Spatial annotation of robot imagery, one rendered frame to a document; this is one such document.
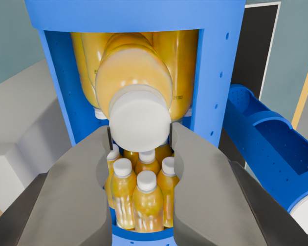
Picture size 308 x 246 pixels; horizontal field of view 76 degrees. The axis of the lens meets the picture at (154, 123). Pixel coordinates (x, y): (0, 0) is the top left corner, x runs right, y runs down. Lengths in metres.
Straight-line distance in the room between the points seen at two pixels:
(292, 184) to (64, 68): 0.79
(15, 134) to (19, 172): 0.09
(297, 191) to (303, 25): 1.23
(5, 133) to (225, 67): 0.46
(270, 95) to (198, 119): 1.63
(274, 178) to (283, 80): 1.09
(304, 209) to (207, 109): 0.68
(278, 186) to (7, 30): 1.70
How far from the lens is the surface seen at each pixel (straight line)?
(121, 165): 0.44
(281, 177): 0.90
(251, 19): 1.43
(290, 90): 1.94
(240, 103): 1.57
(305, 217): 0.93
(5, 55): 1.72
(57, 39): 0.38
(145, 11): 0.19
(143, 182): 0.40
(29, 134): 0.51
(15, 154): 0.45
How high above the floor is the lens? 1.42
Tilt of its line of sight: 59 degrees down
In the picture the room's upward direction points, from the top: 174 degrees clockwise
